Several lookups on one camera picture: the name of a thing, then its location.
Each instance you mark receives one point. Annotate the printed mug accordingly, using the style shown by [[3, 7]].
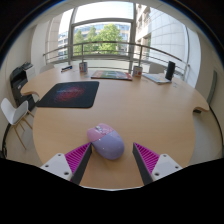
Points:
[[137, 71], [83, 67]]

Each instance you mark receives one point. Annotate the black mouse pad red print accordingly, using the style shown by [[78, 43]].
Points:
[[70, 94]]

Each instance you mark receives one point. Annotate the black cylinder speaker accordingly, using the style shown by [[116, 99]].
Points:
[[170, 70]]

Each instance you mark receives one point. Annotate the red and grey magazine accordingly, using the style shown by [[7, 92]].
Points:
[[111, 75]]

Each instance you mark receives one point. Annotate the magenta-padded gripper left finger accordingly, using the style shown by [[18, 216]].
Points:
[[60, 165]]

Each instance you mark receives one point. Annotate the white chair wooden legs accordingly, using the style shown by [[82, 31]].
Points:
[[13, 113]]

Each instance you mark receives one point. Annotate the black office printer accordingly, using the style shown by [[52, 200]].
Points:
[[19, 83]]

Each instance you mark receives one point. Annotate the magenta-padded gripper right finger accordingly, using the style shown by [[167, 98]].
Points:
[[163, 165]]

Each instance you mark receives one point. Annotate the grey metal balcony railing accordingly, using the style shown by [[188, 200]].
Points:
[[110, 42]]

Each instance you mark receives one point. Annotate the grey door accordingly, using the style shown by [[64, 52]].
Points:
[[212, 87]]

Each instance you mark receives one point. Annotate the pink and lilac computer mouse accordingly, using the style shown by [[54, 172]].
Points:
[[106, 141]]

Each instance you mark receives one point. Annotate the small black stapler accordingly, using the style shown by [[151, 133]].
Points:
[[66, 68]]

